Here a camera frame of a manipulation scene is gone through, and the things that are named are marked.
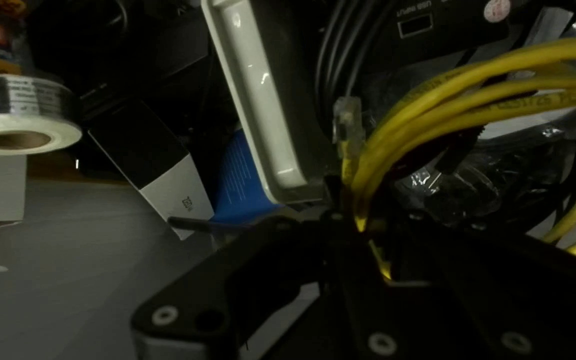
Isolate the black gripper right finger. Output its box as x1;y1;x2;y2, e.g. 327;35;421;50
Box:
344;218;576;360

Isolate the black and white flat box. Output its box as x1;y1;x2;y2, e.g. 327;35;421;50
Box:
76;92;217;241

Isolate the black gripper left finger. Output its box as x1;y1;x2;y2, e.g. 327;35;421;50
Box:
128;210;346;360

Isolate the yellow ethernet cable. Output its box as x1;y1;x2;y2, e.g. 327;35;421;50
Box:
330;35;576;281

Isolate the white plastic cable bin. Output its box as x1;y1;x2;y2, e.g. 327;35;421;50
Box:
196;0;344;205

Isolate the blue box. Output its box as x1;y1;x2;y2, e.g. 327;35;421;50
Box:
210;127;284;232

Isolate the black device with port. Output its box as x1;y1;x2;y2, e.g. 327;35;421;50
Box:
361;0;574;87

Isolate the white label tape roll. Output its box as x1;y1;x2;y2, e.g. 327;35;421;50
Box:
0;72;85;157

